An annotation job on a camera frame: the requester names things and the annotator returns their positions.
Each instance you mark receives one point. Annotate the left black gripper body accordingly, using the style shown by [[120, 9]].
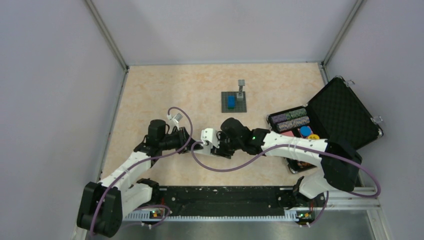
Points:
[[179, 140]]

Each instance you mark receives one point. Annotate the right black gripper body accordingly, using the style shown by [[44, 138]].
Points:
[[227, 147]]

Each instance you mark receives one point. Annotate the white remote control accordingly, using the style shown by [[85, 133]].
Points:
[[201, 149]]

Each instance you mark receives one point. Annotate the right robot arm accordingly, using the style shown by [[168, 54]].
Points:
[[336, 160]]

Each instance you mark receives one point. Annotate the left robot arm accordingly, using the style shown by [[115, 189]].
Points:
[[105, 203]]

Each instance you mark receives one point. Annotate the grey lego baseplate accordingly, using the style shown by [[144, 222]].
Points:
[[241, 106]]

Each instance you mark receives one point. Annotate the blue lego brick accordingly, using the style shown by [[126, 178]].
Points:
[[231, 102]]

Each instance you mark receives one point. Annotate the pink card deck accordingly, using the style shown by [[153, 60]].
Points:
[[288, 133]]

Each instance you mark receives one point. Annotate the grey lego tower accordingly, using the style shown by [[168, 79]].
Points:
[[240, 93]]

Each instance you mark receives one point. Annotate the blue round chip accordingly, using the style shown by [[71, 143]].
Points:
[[305, 131]]

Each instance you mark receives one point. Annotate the yellow dealer button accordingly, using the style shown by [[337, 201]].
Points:
[[313, 137]]

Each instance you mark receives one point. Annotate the black poker chip case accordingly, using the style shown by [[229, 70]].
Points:
[[335, 111]]

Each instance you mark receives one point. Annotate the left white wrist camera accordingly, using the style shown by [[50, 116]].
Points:
[[174, 120]]

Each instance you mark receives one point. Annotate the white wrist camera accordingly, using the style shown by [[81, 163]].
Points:
[[174, 120], [209, 137]]

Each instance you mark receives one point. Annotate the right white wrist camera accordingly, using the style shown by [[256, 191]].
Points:
[[209, 137]]

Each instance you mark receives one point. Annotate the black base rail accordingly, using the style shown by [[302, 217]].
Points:
[[227, 201]]

